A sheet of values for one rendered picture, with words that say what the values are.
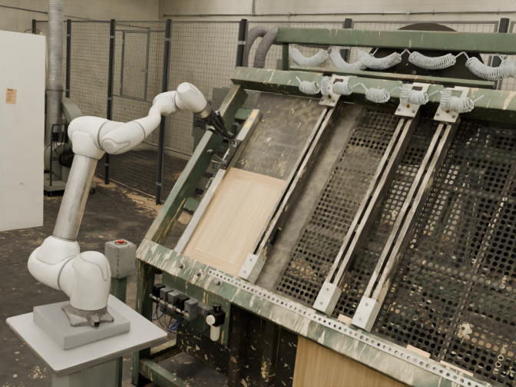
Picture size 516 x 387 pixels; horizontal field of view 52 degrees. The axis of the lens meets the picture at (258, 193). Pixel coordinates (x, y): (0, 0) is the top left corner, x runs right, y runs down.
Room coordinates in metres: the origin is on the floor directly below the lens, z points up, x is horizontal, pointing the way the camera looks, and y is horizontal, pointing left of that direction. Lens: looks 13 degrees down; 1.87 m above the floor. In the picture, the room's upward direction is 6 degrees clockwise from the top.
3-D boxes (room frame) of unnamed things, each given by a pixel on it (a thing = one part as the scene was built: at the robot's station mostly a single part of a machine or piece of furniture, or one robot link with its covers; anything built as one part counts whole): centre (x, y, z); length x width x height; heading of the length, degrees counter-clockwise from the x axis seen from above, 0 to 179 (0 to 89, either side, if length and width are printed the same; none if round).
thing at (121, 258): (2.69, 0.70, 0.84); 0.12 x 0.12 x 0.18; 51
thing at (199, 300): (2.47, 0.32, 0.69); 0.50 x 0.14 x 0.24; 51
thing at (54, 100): (7.55, 3.02, 1.10); 1.37 x 0.70 x 2.20; 46
